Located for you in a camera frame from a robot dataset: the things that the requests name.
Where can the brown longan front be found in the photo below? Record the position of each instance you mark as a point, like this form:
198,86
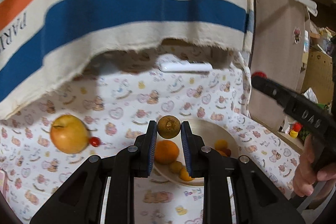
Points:
175,167

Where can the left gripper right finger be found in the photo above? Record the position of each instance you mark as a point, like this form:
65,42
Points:
234,186

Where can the red cherry tomato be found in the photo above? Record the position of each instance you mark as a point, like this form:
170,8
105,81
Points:
259,74
95,141
227,152

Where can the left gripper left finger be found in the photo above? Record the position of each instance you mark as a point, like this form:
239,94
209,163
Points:
101,190

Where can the striped Paris blanket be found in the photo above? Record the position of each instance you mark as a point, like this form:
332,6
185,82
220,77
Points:
46,43

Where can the brown longan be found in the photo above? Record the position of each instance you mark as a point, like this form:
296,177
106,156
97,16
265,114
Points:
168,127
175,167

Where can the large orange mandarin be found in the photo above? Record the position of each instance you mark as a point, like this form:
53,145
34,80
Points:
166,152

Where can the large yellow apple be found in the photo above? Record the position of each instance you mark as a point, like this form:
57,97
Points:
69,134

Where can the wooden headboard panel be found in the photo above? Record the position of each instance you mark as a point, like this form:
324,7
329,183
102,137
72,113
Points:
278,41

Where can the person right hand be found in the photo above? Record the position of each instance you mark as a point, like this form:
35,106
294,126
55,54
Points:
305,176

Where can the white remote control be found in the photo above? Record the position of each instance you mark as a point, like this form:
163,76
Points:
185,66

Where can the pink toy case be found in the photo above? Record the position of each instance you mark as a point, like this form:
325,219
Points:
3,182

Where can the yellow cherry tomato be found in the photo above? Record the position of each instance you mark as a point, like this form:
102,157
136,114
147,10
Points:
221,144
184,175

